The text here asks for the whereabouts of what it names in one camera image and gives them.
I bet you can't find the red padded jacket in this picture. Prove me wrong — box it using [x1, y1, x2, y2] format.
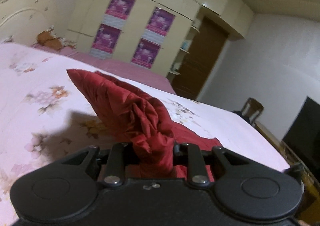
[67, 69, 221, 178]

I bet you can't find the black flat television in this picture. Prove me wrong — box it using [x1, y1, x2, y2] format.
[283, 97, 320, 172]

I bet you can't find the white floral bed cover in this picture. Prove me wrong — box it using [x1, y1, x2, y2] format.
[1, 43, 289, 225]

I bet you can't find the wooden chair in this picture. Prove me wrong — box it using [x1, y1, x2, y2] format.
[233, 97, 264, 126]

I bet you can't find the pink bed sheet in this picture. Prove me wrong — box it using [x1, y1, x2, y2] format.
[33, 43, 176, 94]

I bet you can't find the cream corner shelf unit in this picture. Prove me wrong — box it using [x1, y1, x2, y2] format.
[167, 16, 202, 83]

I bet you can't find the orange brown cloth pile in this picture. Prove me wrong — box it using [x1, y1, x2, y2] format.
[37, 29, 63, 51]

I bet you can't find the purple poster lower left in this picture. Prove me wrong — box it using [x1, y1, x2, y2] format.
[89, 24, 121, 60]

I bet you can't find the purple poster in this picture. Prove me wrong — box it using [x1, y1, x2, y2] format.
[101, 0, 136, 30]
[131, 38, 161, 69]
[89, 24, 121, 60]
[142, 8, 175, 45]

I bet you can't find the purple poster lower right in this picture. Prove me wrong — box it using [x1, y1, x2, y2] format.
[131, 38, 161, 69]

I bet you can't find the brown wooden door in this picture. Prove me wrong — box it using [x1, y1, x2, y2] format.
[171, 17, 229, 100]

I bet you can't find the cream wooden headboard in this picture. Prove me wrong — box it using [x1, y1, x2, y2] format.
[0, 0, 59, 46]

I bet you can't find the cream yellow wardrobe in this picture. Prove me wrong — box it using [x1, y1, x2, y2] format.
[67, 0, 254, 76]

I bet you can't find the purple poster upper left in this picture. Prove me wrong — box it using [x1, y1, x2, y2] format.
[101, 0, 136, 30]

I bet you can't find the purple poster upper right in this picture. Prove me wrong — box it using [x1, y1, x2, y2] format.
[142, 8, 175, 45]

